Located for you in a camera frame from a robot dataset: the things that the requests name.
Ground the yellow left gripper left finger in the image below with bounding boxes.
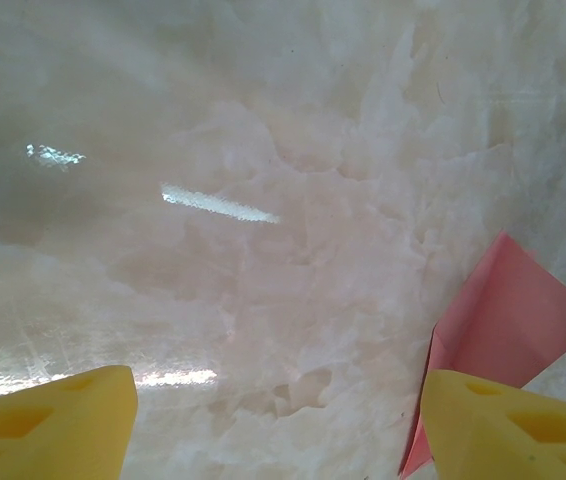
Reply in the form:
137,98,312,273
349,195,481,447
0,364,139,480

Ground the pink cloth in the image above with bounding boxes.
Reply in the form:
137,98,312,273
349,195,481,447
398,229,566,479

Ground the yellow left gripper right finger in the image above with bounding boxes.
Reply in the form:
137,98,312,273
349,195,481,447
421,368,566,480

